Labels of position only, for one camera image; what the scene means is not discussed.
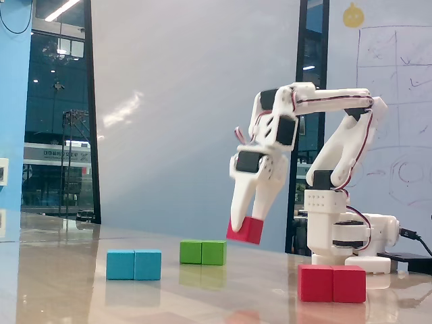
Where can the red rectangular block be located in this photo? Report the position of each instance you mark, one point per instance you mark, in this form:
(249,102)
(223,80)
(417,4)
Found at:
(332,283)

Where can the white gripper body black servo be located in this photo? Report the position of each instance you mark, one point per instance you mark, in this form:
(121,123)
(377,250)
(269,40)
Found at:
(247,161)

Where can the metal scaffold tower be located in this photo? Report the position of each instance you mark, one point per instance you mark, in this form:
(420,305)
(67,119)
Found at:
(69,141)

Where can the white fixed gripper jaw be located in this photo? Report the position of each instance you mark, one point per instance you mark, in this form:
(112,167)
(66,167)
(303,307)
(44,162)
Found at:
(270,189)

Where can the green rectangular block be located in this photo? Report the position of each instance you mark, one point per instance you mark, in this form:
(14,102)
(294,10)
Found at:
(202,252)

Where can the yellow round sticker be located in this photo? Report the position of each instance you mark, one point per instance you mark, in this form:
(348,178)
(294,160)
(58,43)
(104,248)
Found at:
(353,15)

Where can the white moving gripper jaw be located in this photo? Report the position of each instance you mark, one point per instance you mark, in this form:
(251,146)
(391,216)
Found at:
(241,202)

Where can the white wall box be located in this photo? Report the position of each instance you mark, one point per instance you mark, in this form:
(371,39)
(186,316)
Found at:
(3,171)

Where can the flat black power adapter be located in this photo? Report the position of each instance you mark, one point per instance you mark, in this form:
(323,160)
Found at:
(411,259)

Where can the blue rectangular block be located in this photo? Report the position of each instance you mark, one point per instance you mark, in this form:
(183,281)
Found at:
(133,265)

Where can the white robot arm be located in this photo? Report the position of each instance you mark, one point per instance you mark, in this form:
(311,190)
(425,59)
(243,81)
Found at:
(337,98)

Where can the small red cube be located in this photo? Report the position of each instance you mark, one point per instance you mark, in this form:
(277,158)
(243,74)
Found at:
(251,231)

